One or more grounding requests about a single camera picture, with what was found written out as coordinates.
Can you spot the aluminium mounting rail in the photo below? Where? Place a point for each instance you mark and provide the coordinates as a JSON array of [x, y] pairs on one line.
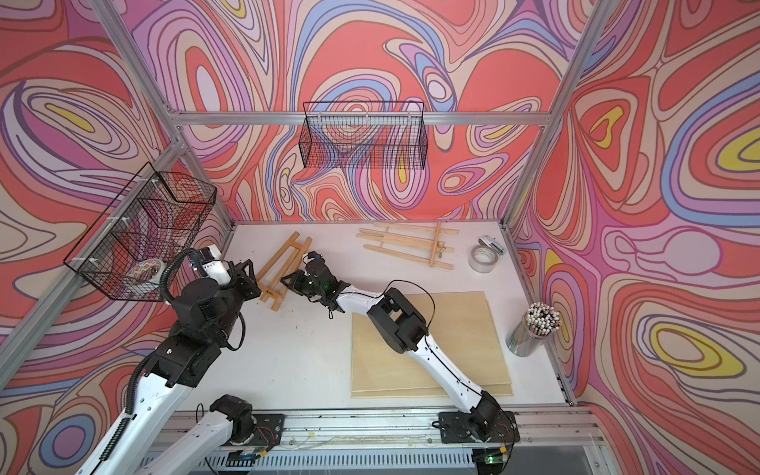
[[554, 440]]

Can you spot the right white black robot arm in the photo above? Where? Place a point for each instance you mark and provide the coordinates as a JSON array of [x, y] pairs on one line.
[[478, 416]]

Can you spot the green circuit board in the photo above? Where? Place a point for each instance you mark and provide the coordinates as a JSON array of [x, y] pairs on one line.
[[243, 459]]

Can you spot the cup of pencils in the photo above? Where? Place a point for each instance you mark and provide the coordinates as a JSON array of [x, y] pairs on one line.
[[539, 322]]

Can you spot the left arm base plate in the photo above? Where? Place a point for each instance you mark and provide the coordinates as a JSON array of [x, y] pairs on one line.
[[259, 430]]

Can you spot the left black wire basket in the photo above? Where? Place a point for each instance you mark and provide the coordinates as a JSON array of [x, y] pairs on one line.
[[156, 215]]

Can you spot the small silver metal object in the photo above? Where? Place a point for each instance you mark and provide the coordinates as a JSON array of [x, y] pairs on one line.
[[491, 242]]

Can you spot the patterned tape roll in basket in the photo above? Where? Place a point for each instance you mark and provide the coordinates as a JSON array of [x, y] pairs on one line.
[[144, 276]]

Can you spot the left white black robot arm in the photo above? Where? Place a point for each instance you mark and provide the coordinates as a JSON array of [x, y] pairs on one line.
[[206, 293]]

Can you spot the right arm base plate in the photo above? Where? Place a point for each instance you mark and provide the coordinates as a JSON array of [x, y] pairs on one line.
[[458, 427]]

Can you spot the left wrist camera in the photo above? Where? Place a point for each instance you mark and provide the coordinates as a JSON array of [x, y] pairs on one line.
[[214, 266]]

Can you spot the clear packing tape roll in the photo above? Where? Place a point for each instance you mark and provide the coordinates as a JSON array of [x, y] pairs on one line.
[[483, 259]]

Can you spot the back black wire basket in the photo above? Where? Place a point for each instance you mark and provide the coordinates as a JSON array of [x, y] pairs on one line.
[[364, 134]]

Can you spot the plywood board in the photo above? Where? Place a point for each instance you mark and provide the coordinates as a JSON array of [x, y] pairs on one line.
[[463, 328], [378, 385]]

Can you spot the wooden easel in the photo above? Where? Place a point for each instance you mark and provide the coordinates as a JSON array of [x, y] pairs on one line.
[[425, 244], [285, 261]]

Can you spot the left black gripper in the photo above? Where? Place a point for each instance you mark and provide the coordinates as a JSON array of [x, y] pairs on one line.
[[248, 287]]

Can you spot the black wire basket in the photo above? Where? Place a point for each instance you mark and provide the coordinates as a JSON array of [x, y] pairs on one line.
[[156, 215], [364, 134]]

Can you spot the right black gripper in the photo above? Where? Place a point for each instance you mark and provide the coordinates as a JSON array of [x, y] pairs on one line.
[[296, 280]]

